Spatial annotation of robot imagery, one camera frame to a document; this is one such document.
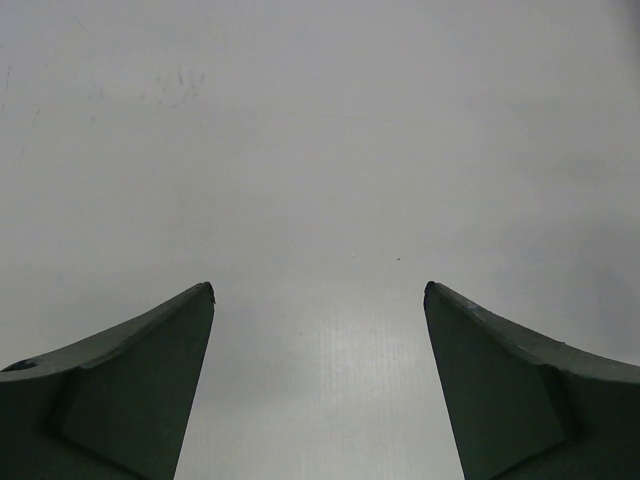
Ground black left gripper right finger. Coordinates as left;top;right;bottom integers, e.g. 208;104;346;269
424;281;639;479

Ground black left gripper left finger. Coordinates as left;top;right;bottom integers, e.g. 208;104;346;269
1;282;215;479

